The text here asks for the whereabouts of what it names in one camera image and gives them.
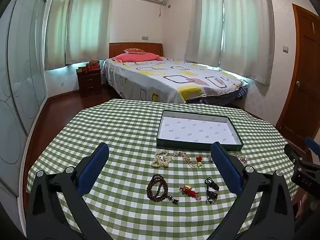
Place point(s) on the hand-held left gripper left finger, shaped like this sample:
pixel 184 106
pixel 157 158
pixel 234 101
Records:
pixel 92 170

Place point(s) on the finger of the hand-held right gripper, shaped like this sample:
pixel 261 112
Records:
pixel 293 153
pixel 312 145

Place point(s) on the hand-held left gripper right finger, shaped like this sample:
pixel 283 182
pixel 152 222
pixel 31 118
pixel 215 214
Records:
pixel 225 165

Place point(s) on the gold pearl flower brooch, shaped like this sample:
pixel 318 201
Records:
pixel 241 158

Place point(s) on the green shallow cardboard box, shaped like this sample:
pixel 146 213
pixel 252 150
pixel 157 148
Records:
pixel 200 130

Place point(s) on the red knot gold pendant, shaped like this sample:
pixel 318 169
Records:
pixel 187 187

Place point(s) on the person's right hand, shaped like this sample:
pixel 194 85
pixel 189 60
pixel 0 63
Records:
pixel 304 205

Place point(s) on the red rose gold ornament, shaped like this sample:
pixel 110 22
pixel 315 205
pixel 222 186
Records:
pixel 199 159

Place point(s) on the green checked tablecloth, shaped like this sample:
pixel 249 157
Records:
pixel 125 130

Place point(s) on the metal door knob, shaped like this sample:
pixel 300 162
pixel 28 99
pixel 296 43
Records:
pixel 298 83

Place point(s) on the blue plaid mattress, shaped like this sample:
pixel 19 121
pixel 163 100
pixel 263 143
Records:
pixel 225 96

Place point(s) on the brown wooden door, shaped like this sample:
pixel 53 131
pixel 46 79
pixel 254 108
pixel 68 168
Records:
pixel 302 60

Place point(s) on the dark wooden nightstand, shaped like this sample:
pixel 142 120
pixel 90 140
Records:
pixel 90 82

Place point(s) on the dark small box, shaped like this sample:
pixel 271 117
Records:
pixel 82 69

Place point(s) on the red box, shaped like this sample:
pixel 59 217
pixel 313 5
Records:
pixel 93 67

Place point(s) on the bed with patterned sheet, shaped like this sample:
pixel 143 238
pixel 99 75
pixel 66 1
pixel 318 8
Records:
pixel 162 80

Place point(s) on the brown stuffed toy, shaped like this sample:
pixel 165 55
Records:
pixel 93 62

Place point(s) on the pink pillow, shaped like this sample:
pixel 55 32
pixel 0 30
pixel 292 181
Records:
pixel 135 57

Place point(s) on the wooden bed headboard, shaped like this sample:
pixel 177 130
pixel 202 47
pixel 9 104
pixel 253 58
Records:
pixel 117 48

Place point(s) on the frosted glass wardrobe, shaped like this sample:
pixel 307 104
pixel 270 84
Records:
pixel 20 67

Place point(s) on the brown cushion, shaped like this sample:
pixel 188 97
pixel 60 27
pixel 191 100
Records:
pixel 135 51

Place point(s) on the white sheer curtain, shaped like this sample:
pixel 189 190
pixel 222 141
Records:
pixel 87 25
pixel 57 30
pixel 207 25
pixel 247 30

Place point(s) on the white light switch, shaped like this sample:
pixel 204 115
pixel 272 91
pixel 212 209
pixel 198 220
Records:
pixel 285 49

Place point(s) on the white wall outlet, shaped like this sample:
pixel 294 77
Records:
pixel 145 38

